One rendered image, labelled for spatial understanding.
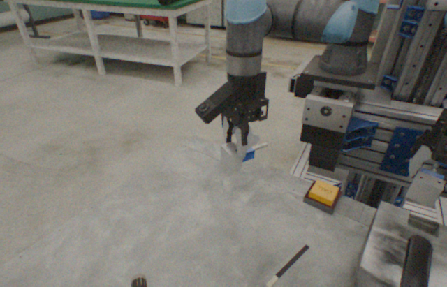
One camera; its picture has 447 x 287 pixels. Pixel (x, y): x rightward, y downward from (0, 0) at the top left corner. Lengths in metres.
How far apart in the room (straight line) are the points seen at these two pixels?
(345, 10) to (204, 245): 0.57
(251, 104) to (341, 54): 0.44
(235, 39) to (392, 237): 0.50
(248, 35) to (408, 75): 0.67
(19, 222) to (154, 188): 1.41
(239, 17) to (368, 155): 0.73
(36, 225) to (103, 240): 1.35
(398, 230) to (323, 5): 0.47
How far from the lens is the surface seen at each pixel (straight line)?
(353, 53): 0.99
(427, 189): 0.75
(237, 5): 0.56
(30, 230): 2.08
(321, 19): 0.62
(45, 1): 4.30
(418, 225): 0.78
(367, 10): 0.97
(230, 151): 0.69
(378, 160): 1.13
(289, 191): 0.84
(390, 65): 1.20
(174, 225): 0.74
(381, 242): 0.67
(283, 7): 0.64
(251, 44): 0.57
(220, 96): 0.62
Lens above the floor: 1.37
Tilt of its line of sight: 34 degrees down
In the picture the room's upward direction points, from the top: straight up
